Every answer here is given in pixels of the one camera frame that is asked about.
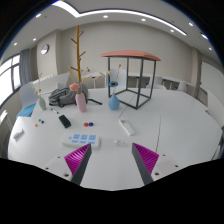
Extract black rectangular case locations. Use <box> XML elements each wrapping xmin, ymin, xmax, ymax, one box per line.
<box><xmin>58</xmin><ymin>114</ymin><xmax>72</xmax><ymax>129</ymax></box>

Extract white power strip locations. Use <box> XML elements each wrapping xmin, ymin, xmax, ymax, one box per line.
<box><xmin>61</xmin><ymin>132</ymin><xmax>102</xmax><ymax>150</ymax></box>

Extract wooden tree coat rack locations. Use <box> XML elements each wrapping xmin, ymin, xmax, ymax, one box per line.
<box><xmin>69</xmin><ymin>25</ymin><xmax>87</xmax><ymax>84</ymax></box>

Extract green vase with dried stems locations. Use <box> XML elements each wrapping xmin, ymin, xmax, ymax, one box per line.
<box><xmin>32</xmin><ymin>72</ymin><xmax>47</xmax><ymax>112</ymax></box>

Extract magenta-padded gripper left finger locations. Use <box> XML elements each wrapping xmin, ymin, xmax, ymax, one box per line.
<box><xmin>42</xmin><ymin>143</ymin><xmax>93</xmax><ymax>186</ymax></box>

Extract round wall clock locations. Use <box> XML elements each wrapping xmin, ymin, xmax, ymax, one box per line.
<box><xmin>40</xmin><ymin>44</ymin><xmax>50</xmax><ymax>56</ymax></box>

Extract pink vase with flowers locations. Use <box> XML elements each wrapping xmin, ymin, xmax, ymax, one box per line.
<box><xmin>67</xmin><ymin>65</ymin><xmax>108</xmax><ymax>113</ymax></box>

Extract blue vase with flowers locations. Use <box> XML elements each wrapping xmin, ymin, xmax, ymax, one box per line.
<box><xmin>104</xmin><ymin>64</ymin><xmax>123</xmax><ymax>111</ymax></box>

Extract white remote control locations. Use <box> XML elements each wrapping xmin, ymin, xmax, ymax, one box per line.
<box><xmin>118</xmin><ymin>118</ymin><xmax>136</xmax><ymax>137</ymax></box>

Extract black-framed side table, orange top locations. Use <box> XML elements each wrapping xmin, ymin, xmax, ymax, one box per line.
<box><xmin>100</xmin><ymin>50</ymin><xmax>162</xmax><ymax>111</ymax></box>

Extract grey curtain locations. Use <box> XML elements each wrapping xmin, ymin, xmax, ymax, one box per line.
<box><xmin>19</xmin><ymin>48</ymin><xmax>32</xmax><ymax>87</ymax></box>

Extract grey backpack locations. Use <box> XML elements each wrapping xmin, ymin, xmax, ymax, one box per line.
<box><xmin>48</xmin><ymin>83</ymin><xmax>103</xmax><ymax>108</ymax></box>

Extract curved ceiling light strip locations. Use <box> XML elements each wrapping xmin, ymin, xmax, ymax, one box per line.
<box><xmin>51</xmin><ymin>0</ymin><xmax>188</xmax><ymax>37</ymax></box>

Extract window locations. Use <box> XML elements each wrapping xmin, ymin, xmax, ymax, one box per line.
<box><xmin>0</xmin><ymin>54</ymin><xmax>21</xmax><ymax>107</ymax></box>

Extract small white stapler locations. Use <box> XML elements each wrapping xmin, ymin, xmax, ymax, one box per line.
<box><xmin>13</xmin><ymin>128</ymin><xmax>25</xmax><ymax>142</ymax></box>

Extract white chair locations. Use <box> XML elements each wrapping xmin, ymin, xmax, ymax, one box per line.
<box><xmin>18</xmin><ymin>81</ymin><xmax>39</xmax><ymax>108</ymax></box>
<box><xmin>109</xmin><ymin>68</ymin><xmax>128</xmax><ymax>91</ymax></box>

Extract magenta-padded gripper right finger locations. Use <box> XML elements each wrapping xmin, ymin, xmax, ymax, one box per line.
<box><xmin>131</xmin><ymin>142</ymin><xmax>183</xmax><ymax>186</ymax></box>

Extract blue seat cushion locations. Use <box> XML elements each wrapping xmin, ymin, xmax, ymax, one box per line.
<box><xmin>16</xmin><ymin>103</ymin><xmax>37</xmax><ymax>118</ymax></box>

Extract recessed ceiling spot lights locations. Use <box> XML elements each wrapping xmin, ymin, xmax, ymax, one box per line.
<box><xmin>11</xmin><ymin>11</ymin><xmax>214</xmax><ymax>53</ymax></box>

